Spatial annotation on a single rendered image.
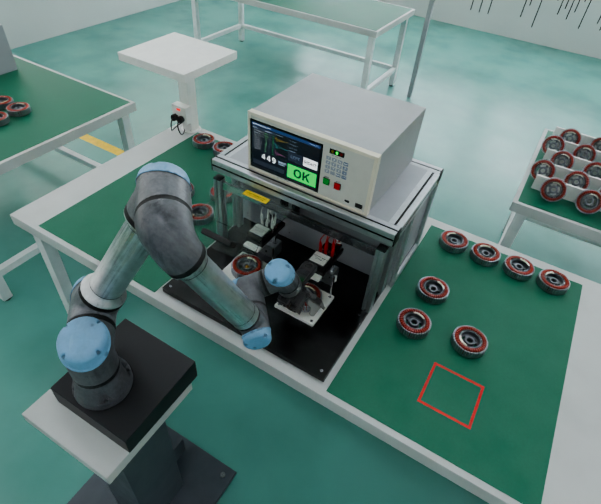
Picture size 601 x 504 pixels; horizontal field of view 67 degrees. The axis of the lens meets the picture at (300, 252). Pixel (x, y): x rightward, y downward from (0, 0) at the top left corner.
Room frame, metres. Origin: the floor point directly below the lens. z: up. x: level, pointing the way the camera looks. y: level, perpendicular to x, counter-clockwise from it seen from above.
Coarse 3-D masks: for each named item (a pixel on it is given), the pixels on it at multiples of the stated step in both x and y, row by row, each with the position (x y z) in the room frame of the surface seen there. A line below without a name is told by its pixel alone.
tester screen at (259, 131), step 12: (252, 132) 1.28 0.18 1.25; (264, 132) 1.26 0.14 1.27; (276, 132) 1.24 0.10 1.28; (252, 144) 1.28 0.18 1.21; (264, 144) 1.26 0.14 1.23; (276, 144) 1.24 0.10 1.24; (288, 144) 1.22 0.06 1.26; (300, 144) 1.20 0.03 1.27; (312, 144) 1.18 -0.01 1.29; (252, 156) 1.28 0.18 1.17; (276, 156) 1.24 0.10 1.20; (312, 156) 1.18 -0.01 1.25; (264, 168) 1.26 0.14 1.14
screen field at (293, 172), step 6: (288, 168) 1.21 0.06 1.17; (294, 168) 1.20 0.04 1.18; (300, 168) 1.19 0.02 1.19; (288, 174) 1.21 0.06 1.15; (294, 174) 1.20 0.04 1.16; (300, 174) 1.19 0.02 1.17; (306, 174) 1.18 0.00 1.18; (312, 174) 1.17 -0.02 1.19; (300, 180) 1.19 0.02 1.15; (306, 180) 1.18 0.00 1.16; (312, 180) 1.17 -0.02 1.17; (312, 186) 1.17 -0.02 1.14
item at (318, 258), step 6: (330, 246) 1.18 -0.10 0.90; (318, 252) 1.12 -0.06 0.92; (330, 252) 1.15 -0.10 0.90; (336, 252) 1.15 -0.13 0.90; (342, 252) 1.17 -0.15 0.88; (312, 258) 1.08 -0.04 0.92; (318, 258) 1.09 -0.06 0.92; (324, 258) 1.09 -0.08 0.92; (330, 258) 1.09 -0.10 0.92; (336, 258) 1.13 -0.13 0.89; (318, 264) 1.06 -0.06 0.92; (324, 264) 1.06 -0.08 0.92; (330, 264) 1.09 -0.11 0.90; (318, 270) 1.05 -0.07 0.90; (324, 270) 1.05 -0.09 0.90; (312, 276) 1.04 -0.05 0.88; (318, 276) 1.04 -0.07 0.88
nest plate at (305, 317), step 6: (324, 294) 1.06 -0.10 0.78; (324, 300) 1.03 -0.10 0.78; (330, 300) 1.03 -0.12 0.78; (276, 306) 0.99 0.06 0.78; (282, 306) 0.98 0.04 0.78; (324, 306) 1.00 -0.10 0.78; (288, 312) 0.96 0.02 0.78; (306, 312) 0.97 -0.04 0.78; (318, 312) 0.97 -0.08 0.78; (300, 318) 0.94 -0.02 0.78; (306, 318) 0.94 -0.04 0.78; (312, 318) 0.95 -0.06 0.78; (318, 318) 0.95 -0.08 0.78; (312, 324) 0.92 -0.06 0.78
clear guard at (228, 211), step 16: (224, 192) 1.21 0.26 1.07; (240, 192) 1.22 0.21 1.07; (256, 192) 1.22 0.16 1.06; (208, 208) 1.12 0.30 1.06; (224, 208) 1.12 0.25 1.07; (240, 208) 1.13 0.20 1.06; (256, 208) 1.14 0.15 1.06; (272, 208) 1.15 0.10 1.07; (288, 208) 1.15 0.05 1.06; (208, 224) 1.06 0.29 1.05; (224, 224) 1.05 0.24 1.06; (240, 224) 1.05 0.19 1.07; (256, 224) 1.06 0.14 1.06; (272, 224) 1.07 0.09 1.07; (208, 240) 1.02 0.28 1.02; (240, 240) 1.00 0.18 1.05; (256, 240) 0.99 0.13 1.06; (240, 256) 0.96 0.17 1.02
